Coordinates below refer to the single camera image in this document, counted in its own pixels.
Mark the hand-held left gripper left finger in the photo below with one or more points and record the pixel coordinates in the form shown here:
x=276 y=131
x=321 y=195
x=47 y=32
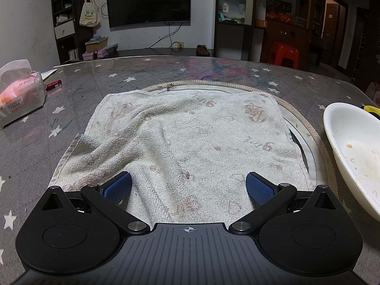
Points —
x=117 y=188

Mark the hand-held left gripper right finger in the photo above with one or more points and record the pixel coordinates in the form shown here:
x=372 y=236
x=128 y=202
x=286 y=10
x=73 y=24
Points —
x=261 y=188

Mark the white bowl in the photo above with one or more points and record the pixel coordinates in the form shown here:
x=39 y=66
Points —
x=353 y=142

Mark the yellow grey cleaning cloth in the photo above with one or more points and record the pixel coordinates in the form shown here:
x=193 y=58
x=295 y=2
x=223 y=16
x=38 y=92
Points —
x=371 y=109

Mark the stained white towel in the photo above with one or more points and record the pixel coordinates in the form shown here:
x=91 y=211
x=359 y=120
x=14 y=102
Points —
x=184 y=142

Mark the grey star print tablecloth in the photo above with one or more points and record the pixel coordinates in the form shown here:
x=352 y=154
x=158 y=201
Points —
x=142 y=71

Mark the paper sheet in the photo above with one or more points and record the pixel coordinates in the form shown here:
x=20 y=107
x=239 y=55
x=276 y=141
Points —
x=48 y=74

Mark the pink tissue pack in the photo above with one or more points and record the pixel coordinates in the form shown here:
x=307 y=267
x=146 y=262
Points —
x=20 y=95

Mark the pink box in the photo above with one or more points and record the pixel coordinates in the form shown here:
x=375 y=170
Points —
x=95 y=55

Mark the red plastic stool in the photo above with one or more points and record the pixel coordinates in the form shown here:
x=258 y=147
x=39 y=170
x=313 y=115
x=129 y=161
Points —
x=284 y=54

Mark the cardboard box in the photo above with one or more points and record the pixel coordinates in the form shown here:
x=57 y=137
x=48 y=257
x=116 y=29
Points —
x=96 y=45

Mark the polka dot play tent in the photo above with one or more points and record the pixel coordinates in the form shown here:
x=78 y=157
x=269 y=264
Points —
x=374 y=93

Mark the brown shoe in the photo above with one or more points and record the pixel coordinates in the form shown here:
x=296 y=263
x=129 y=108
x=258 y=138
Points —
x=203 y=50

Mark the dark glass display cabinet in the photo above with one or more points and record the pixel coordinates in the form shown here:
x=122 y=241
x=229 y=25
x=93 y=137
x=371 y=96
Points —
x=282 y=32

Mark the cream tote bag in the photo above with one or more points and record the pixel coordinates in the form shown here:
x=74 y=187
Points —
x=89 y=14

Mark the brown wooden door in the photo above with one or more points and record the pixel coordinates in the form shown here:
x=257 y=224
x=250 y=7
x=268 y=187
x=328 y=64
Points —
x=334 y=26

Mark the dark open shelf unit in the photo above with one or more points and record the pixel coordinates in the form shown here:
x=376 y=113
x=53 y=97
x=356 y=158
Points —
x=63 y=12

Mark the wall power outlet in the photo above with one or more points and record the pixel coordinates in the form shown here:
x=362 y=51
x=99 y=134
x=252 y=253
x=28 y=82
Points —
x=180 y=45

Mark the black wall television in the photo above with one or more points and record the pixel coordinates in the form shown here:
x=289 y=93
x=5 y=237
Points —
x=148 y=1

